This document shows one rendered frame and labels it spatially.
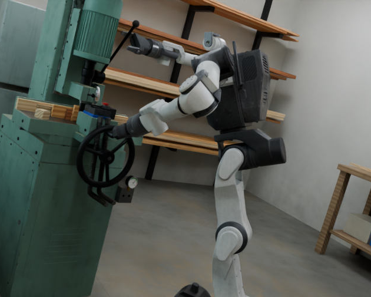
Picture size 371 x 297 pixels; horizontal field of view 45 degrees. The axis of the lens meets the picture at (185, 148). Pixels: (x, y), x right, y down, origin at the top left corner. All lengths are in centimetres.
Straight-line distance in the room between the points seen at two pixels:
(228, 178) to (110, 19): 92
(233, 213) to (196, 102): 64
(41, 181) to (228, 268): 91
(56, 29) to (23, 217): 94
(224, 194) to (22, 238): 94
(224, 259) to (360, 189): 312
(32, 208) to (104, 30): 88
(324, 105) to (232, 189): 355
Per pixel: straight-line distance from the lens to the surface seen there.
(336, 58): 544
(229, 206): 197
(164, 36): 438
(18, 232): 223
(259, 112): 187
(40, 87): 243
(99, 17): 218
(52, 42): 241
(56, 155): 209
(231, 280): 206
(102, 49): 218
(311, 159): 536
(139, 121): 175
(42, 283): 236
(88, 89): 221
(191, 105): 152
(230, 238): 195
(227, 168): 191
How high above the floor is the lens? 123
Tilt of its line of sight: 9 degrees down
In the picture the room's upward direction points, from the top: 15 degrees clockwise
